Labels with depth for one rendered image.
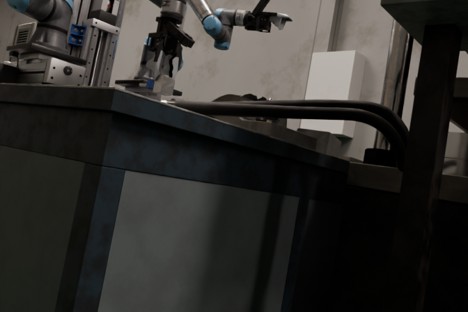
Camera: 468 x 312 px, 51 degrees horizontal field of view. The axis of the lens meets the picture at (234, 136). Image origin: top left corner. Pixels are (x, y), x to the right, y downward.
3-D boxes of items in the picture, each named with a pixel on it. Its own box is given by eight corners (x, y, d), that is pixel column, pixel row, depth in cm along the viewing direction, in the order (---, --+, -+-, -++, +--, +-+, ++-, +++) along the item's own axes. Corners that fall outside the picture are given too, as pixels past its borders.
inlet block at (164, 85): (132, 91, 156) (135, 74, 156) (144, 95, 160) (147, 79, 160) (160, 92, 148) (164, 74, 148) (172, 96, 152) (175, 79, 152)
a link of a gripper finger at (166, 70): (165, 85, 159) (166, 56, 158) (178, 86, 156) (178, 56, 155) (158, 85, 157) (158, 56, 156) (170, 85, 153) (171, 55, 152)
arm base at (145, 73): (126, 81, 227) (130, 60, 228) (152, 90, 238) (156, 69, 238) (145, 81, 216) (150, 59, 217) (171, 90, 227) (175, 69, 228)
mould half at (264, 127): (147, 129, 167) (155, 90, 168) (199, 142, 187) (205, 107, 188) (268, 143, 135) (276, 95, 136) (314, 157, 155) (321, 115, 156)
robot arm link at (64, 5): (74, 34, 195) (81, 1, 196) (49, 22, 183) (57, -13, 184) (52, 33, 200) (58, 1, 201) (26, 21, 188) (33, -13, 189)
